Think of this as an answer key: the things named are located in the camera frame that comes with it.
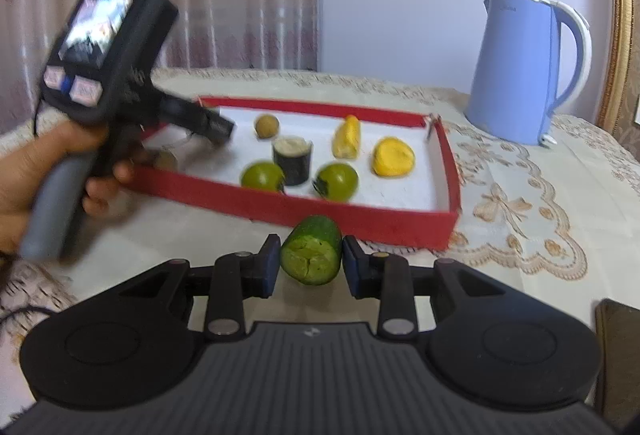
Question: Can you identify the green tomato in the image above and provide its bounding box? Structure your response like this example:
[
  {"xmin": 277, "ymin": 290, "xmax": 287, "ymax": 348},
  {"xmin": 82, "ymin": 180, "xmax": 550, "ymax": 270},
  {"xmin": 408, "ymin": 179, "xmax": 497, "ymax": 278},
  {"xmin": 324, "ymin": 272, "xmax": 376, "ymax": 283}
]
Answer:
[
  {"xmin": 240, "ymin": 161, "xmax": 285, "ymax": 193},
  {"xmin": 312, "ymin": 162, "xmax": 359, "ymax": 203}
]

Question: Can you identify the red shallow tray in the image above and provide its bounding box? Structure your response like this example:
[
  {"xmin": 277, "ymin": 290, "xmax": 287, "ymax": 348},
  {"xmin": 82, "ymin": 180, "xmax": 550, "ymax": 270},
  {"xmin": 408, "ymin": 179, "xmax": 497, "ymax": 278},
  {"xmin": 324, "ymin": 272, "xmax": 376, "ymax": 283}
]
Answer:
[{"xmin": 131, "ymin": 97, "xmax": 461, "ymax": 250}]

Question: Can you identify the large yellow pepper piece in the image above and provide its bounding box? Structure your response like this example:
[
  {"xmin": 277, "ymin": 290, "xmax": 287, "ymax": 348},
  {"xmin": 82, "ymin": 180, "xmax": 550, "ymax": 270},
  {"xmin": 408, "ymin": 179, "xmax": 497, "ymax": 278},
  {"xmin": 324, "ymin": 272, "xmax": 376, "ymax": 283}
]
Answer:
[{"xmin": 372, "ymin": 137, "xmax": 416, "ymax": 178}]

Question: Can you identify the blue electric kettle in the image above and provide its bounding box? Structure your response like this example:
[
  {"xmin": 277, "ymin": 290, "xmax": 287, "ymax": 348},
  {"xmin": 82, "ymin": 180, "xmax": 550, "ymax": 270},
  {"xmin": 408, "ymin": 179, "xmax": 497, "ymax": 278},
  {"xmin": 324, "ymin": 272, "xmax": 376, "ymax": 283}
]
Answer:
[{"xmin": 465, "ymin": 0, "xmax": 592, "ymax": 146}]

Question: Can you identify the yellow longan fruit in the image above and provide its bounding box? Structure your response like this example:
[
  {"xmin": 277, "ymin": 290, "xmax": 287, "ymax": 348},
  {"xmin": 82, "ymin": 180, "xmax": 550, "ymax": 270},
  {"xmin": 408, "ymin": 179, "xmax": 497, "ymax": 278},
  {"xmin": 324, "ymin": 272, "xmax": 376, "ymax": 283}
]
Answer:
[{"xmin": 254, "ymin": 113, "xmax": 280, "ymax": 140}]

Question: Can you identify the person's left hand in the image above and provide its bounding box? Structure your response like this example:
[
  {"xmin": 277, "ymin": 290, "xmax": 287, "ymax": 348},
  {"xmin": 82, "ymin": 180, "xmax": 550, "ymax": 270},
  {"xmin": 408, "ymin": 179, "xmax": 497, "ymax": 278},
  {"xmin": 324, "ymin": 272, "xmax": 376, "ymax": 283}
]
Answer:
[{"xmin": 1, "ymin": 121, "xmax": 149, "ymax": 259}]

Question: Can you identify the cream embroidered tablecloth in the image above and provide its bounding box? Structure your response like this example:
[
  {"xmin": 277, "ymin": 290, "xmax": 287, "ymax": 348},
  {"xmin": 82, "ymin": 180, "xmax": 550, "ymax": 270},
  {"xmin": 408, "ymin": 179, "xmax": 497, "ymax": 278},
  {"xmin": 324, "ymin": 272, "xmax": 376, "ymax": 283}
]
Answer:
[{"xmin": 0, "ymin": 66, "xmax": 640, "ymax": 416}]

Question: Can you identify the gold mirror frame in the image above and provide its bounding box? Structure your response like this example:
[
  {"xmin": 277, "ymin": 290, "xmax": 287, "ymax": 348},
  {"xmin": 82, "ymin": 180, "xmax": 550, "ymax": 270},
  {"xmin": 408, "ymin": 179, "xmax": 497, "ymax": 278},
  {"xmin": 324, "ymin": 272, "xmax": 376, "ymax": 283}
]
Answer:
[{"xmin": 597, "ymin": 0, "xmax": 634, "ymax": 135}]

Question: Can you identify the cut green cucumber piece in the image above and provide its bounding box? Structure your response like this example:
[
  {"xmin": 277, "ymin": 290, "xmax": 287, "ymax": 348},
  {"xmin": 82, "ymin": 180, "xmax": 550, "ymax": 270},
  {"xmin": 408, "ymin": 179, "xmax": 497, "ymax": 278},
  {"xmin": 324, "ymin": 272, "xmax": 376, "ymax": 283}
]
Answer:
[{"xmin": 280, "ymin": 215, "xmax": 343, "ymax": 287}]

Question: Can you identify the small yellow pepper piece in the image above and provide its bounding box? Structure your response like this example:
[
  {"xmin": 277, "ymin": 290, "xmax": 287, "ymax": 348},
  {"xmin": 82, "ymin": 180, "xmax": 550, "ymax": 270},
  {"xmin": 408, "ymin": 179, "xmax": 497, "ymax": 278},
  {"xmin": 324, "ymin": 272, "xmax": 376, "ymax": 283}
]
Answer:
[{"xmin": 332, "ymin": 115, "xmax": 361, "ymax": 160}]

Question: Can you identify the dark phone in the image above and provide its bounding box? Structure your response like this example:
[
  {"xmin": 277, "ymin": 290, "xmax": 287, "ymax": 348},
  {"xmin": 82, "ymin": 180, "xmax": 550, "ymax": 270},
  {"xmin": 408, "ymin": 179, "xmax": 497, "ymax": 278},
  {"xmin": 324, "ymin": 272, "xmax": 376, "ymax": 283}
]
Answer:
[{"xmin": 594, "ymin": 299, "xmax": 639, "ymax": 434}]

